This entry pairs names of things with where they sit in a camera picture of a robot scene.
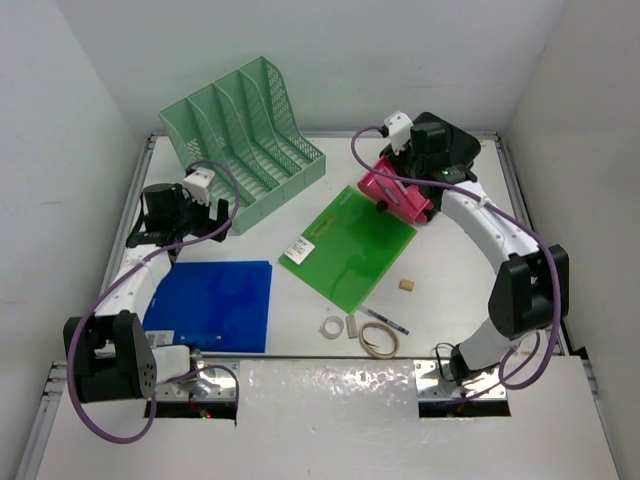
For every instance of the pink pen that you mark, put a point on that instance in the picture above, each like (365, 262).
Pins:
(402, 188)

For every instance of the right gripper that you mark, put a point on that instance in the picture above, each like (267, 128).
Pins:
(397, 161)

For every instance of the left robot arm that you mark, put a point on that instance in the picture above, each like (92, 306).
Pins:
(112, 357)

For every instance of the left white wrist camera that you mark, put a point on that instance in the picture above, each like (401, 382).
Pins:
(199, 184)

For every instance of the purple capped pen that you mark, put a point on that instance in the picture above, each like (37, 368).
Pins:
(394, 325)

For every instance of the clear tape roll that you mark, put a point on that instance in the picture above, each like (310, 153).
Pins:
(332, 328)

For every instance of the blue file folder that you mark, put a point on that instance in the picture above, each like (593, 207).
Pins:
(212, 306)

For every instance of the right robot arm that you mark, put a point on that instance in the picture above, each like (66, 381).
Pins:
(530, 294)

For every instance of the brown tape roll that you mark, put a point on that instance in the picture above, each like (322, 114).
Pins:
(373, 350)

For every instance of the white front panel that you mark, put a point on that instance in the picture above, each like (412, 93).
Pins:
(351, 420)

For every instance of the small tan eraser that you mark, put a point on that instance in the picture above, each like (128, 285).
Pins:
(407, 285)

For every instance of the blue pen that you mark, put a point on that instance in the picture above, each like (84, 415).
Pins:
(385, 184)

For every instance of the green clip file folder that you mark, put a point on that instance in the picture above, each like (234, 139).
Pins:
(347, 249)

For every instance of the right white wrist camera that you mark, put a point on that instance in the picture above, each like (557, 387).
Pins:
(398, 127)

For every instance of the mint green file organizer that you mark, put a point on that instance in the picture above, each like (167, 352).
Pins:
(245, 120)

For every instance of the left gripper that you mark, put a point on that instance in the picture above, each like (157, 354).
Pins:
(208, 225)

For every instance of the pink top drawer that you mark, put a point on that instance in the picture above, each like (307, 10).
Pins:
(414, 209)

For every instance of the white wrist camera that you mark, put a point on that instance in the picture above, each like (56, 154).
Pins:
(199, 184)
(398, 127)

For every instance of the black drawer cabinet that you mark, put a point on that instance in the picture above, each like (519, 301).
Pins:
(464, 149)

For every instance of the white eraser block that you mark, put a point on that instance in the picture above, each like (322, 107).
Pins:
(352, 329)

